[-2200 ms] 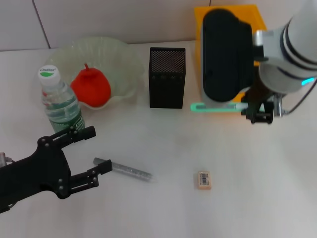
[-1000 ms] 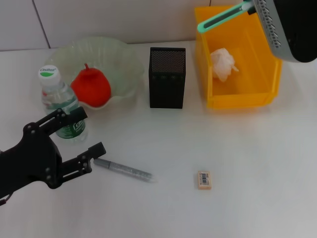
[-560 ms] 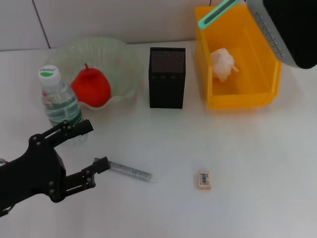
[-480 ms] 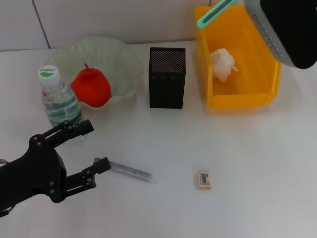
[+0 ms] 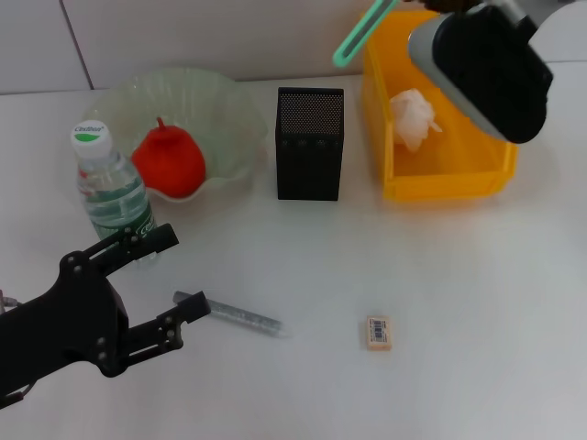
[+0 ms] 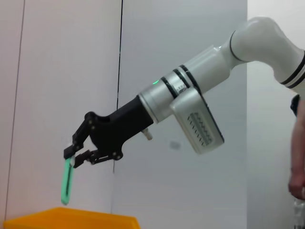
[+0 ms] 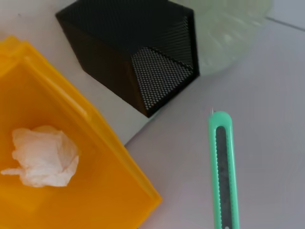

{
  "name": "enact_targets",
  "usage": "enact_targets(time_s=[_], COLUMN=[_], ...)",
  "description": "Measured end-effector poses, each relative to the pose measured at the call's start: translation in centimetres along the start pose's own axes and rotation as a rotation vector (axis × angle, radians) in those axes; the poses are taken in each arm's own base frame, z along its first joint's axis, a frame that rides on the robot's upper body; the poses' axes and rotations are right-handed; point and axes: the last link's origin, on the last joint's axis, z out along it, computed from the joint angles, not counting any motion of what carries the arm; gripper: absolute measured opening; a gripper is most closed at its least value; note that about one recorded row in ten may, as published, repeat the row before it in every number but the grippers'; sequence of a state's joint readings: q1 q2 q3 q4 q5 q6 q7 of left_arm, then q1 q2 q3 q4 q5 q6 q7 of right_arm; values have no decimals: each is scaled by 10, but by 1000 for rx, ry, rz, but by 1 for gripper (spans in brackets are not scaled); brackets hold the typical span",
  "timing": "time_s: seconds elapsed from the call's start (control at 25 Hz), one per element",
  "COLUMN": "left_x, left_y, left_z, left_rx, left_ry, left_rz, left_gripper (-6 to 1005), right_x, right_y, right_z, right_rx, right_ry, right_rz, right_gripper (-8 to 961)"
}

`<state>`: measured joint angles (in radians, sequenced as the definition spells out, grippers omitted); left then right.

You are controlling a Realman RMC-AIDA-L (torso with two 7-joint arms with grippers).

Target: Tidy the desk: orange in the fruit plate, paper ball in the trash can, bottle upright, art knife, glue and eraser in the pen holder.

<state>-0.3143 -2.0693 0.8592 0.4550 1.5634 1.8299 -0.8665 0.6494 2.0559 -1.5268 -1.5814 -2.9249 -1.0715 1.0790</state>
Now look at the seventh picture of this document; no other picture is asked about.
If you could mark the mint green utility knife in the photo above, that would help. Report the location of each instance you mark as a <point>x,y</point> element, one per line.
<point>234,190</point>

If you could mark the white paper ball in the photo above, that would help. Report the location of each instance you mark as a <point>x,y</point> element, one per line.
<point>45,157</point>

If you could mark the black mesh pen holder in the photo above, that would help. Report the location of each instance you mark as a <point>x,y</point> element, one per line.
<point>114,47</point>

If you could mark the pale green glass fruit plate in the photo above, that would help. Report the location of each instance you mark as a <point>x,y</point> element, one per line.
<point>221,35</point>

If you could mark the yellow plastic bin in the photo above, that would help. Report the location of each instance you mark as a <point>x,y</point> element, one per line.
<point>95,195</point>

